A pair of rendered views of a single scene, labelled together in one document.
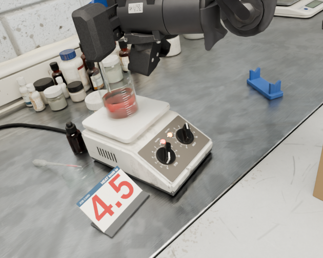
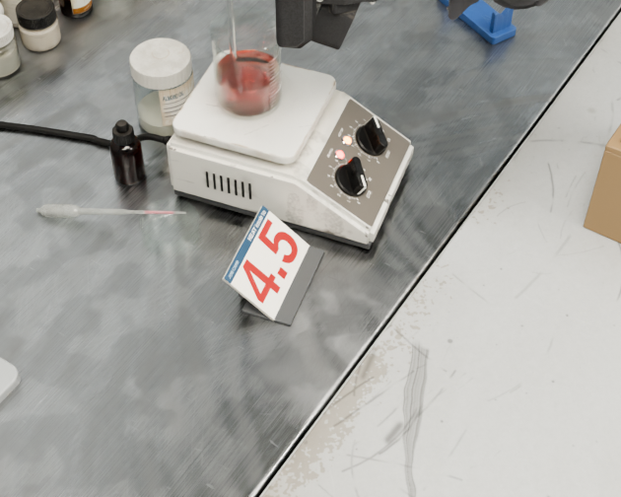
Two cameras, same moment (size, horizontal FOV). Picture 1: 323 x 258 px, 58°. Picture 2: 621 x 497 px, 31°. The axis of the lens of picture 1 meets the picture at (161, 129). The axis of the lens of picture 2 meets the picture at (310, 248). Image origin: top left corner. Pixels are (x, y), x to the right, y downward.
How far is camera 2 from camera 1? 59 cm
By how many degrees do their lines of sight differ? 22
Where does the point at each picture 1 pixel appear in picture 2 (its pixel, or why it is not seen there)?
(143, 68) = (335, 38)
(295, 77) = not seen: outside the picture
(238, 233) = (486, 294)
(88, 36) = (300, 17)
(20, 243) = (125, 358)
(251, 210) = (499, 257)
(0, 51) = not seen: outside the picture
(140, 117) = (292, 111)
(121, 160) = (266, 194)
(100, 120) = (211, 118)
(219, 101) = (392, 47)
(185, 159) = (380, 183)
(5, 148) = not seen: outside the picture
